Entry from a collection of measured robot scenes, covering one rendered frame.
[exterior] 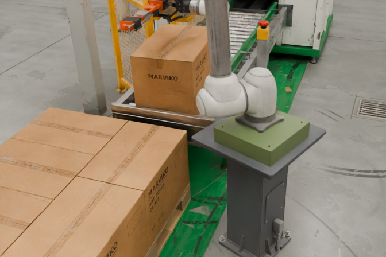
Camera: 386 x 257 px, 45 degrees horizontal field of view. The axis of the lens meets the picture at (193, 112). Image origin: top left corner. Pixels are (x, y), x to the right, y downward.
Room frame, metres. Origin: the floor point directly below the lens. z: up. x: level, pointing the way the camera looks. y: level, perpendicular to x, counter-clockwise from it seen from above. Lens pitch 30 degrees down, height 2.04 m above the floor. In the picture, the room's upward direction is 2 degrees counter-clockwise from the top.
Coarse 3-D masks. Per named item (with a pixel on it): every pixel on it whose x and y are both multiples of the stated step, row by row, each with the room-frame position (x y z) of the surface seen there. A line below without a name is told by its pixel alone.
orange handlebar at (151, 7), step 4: (168, 0) 2.68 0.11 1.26; (152, 4) 2.58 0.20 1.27; (144, 8) 2.50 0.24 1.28; (148, 8) 2.49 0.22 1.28; (152, 8) 2.48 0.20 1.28; (156, 8) 2.52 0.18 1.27; (152, 12) 2.46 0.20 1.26; (136, 16) 2.38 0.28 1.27; (124, 24) 2.25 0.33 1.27; (124, 28) 2.24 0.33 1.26
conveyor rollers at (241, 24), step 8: (232, 16) 4.53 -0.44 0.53; (240, 16) 4.50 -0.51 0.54; (248, 16) 4.47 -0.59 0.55; (256, 16) 4.45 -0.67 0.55; (232, 24) 4.26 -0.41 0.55; (240, 24) 4.23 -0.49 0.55; (248, 24) 4.28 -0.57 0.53; (256, 24) 4.25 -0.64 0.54; (232, 32) 4.06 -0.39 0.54; (240, 32) 4.04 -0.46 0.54; (248, 32) 4.02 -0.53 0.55; (232, 40) 3.87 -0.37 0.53; (240, 40) 3.85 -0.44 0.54; (256, 40) 3.81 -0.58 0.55; (232, 48) 3.68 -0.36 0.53; (232, 56) 3.50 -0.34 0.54; (248, 56) 3.46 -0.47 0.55; (240, 64) 3.31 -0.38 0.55
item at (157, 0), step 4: (148, 0) 2.60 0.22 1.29; (152, 0) 2.59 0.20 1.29; (156, 0) 2.62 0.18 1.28; (160, 0) 2.62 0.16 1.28; (164, 0) 2.59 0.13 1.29; (156, 4) 2.58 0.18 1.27; (160, 4) 2.57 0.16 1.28; (164, 4) 2.59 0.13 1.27; (168, 4) 2.63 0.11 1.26; (160, 8) 2.57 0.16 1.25; (164, 8) 2.57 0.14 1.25
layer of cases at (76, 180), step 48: (48, 144) 2.30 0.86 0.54; (96, 144) 2.28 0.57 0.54; (144, 144) 2.26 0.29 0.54; (0, 192) 1.87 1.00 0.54; (48, 192) 1.86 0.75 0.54; (96, 192) 1.84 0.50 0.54; (144, 192) 1.84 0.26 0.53; (0, 240) 1.53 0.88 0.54; (48, 240) 1.52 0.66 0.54; (96, 240) 1.51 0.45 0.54; (144, 240) 1.79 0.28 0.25
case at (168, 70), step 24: (168, 24) 3.17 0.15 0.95; (144, 48) 2.73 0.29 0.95; (168, 48) 2.71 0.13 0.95; (192, 48) 2.70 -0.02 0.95; (144, 72) 2.59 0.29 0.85; (168, 72) 2.54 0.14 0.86; (192, 72) 2.50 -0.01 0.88; (144, 96) 2.60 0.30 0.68; (168, 96) 2.55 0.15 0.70; (192, 96) 2.50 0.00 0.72
